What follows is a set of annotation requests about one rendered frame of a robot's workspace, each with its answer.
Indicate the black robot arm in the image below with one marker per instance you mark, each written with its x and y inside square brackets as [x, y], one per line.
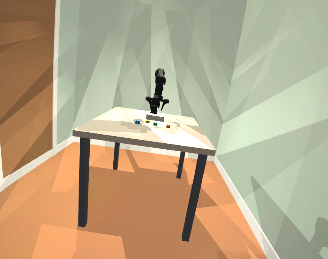
[160, 80]

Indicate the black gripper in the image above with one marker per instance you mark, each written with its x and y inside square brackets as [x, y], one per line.
[149, 99]

